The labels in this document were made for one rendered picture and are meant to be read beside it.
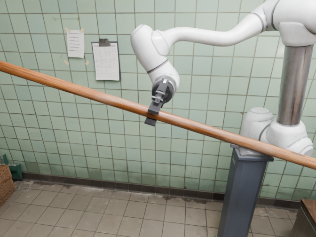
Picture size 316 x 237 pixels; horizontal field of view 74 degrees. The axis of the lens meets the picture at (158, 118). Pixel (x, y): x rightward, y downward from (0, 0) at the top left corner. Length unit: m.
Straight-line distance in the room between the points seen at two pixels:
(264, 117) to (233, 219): 0.79
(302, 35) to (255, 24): 0.18
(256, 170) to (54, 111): 1.85
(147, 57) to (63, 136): 1.74
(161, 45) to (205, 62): 0.97
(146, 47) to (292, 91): 0.66
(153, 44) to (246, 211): 1.28
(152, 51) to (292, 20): 0.54
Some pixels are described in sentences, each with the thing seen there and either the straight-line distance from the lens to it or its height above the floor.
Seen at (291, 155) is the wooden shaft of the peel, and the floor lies 1.41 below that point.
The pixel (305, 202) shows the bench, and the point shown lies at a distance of 1.90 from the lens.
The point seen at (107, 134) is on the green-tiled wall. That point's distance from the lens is 2.17.
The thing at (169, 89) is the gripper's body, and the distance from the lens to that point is 0.74.
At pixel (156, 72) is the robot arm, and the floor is 1.55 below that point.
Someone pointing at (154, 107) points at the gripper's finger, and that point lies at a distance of 0.57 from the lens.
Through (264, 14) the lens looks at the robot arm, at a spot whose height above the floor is 1.76.
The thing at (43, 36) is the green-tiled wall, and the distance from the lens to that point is 2.14.
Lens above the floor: 1.74
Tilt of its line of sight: 25 degrees down
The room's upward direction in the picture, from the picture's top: straight up
